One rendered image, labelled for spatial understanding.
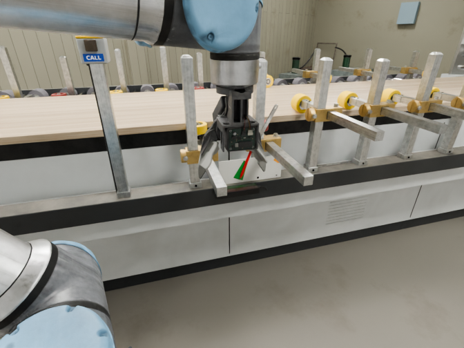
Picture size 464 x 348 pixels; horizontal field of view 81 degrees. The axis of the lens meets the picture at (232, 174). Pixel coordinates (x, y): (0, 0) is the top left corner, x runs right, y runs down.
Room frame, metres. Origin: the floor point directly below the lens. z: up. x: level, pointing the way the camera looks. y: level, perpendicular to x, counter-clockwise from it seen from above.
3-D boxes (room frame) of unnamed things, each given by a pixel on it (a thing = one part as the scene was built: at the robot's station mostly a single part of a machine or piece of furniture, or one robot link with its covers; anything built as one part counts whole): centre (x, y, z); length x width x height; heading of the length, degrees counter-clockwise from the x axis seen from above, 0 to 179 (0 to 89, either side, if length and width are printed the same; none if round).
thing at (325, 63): (1.06, -0.34, 0.91); 0.03 x 0.03 x 0.48; 16
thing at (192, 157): (0.93, 0.12, 0.83); 0.13 x 0.06 x 0.05; 106
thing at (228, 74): (0.54, -0.01, 1.16); 0.10 x 0.09 x 0.05; 103
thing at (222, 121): (0.53, -0.01, 1.08); 0.09 x 0.08 x 0.12; 13
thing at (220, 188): (0.87, 0.09, 0.83); 0.43 x 0.03 x 0.04; 16
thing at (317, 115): (1.07, -0.36, 0.94); 0.13 x 0.06 x 0.05; 106
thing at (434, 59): (1.19, -0.82, 0.92); 0.03 x 0.03 x 0.48; 16
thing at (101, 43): (0.86, 0.39, 1.18); 0.07 x 0.07 x 0.08; 16
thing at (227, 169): (0.96, -0.08, 0.75); 0.26 x 0.01 x 0.10; 106
